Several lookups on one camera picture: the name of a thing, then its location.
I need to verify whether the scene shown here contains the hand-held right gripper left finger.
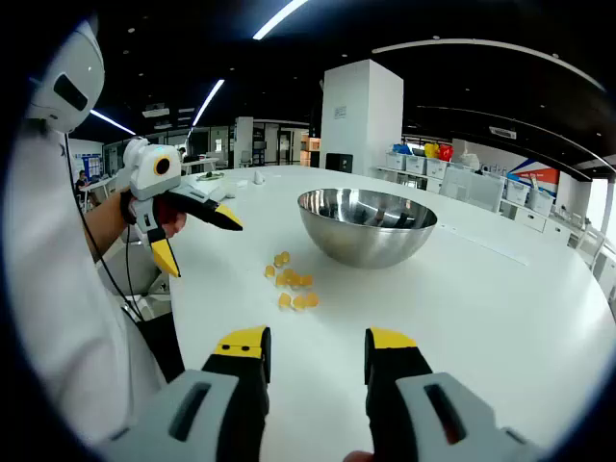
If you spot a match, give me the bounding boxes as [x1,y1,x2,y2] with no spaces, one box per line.
[95,325,272,462]

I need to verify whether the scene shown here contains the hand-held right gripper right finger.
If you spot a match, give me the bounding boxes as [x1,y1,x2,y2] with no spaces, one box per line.
[364,326,548,462]

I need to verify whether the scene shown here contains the pile of yellow QQ candies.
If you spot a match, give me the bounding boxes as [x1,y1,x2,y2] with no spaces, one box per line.
[263,249,321,312]

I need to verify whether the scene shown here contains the stainless steel bowl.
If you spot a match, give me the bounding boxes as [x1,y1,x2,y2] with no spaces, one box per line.
[296,188,438,270]

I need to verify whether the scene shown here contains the person's left hand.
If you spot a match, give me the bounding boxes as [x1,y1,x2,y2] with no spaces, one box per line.
[157,201,188,240]

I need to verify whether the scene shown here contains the linear ceiling light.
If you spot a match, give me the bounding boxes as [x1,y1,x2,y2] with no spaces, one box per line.
[192,79,226,127]
[89,109,137,137]
[252,0,309,40]

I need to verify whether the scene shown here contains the person's black trousers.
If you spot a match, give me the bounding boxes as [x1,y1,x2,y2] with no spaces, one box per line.
[137,311,187,384]

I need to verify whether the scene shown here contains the white table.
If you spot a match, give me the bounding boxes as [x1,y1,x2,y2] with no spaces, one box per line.
[167,165,616,462]

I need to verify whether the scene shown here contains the white head-worn device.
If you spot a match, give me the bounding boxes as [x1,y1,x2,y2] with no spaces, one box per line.
[26,18,106,135]

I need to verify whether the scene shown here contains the white square column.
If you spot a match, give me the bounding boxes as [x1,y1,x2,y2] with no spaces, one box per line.
[320,59,405,177]

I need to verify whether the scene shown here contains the row of white storage boxes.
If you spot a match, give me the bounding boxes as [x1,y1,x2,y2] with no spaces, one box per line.
[384,143,559,218]

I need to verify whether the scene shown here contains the white plastic bag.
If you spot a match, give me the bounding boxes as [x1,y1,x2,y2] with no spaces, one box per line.
[456,148,482,172]

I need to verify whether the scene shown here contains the black cable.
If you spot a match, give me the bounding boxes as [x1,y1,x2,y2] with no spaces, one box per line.
[64,133,144,322]
[123,224,136,297]

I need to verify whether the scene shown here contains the black wrist strap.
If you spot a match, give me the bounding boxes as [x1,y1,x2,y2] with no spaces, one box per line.
[119,191,139,226]

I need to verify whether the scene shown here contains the red blue striped wall banner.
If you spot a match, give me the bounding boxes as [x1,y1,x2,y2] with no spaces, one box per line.
[507,157,562,196]

